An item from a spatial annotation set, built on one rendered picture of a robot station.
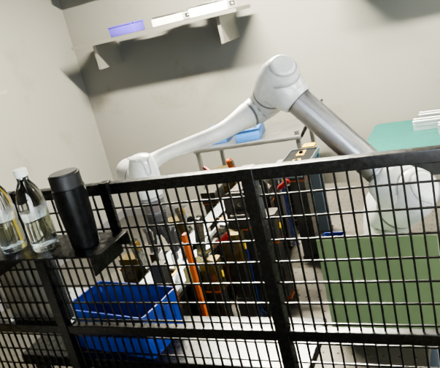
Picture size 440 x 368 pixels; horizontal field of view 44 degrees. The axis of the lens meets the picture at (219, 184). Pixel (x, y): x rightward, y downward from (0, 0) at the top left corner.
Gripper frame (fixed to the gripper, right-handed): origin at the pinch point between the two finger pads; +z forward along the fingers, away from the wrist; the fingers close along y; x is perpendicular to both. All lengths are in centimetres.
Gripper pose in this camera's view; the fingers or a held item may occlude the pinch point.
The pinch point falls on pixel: (168, 261)
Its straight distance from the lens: 204.7
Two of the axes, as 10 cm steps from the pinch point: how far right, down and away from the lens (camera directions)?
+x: -3.6, 3.6, -8.6
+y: -9.1, 0.9, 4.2
